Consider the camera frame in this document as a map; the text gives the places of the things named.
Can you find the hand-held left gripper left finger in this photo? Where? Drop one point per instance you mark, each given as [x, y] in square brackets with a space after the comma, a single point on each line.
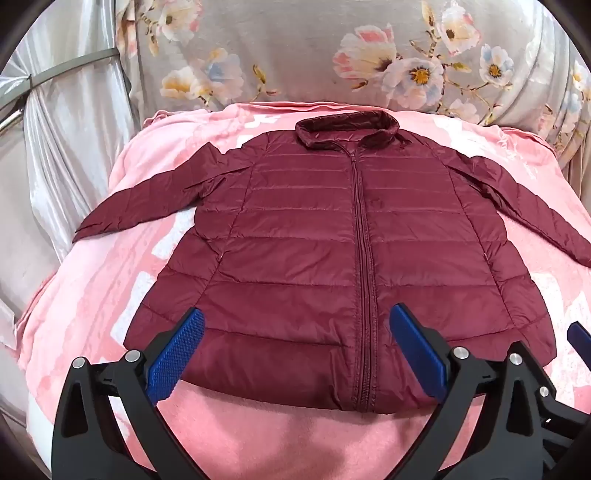
[178, 350]

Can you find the grey floral bed sheet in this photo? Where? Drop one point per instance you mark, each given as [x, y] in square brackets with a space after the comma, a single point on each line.
[295, 50]

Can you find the silver satin curtain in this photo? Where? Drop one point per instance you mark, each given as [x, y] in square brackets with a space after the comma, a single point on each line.
[74, 152]

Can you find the maroon puffer jacket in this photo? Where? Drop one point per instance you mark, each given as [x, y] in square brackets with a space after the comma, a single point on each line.
[295, 258]

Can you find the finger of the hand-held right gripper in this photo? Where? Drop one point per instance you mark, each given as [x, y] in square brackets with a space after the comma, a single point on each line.
[580, 339]
[561, 408]

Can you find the grey curtain tie band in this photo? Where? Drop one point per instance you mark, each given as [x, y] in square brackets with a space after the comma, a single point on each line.
[69, 67]

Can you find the metal rod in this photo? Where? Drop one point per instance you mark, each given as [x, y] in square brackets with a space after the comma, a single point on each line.
[11, 119]

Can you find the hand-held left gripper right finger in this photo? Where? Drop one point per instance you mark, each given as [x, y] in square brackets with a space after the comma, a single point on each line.
[418, 350]

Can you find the pink blanket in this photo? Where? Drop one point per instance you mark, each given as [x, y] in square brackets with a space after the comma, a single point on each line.
[258, 438]

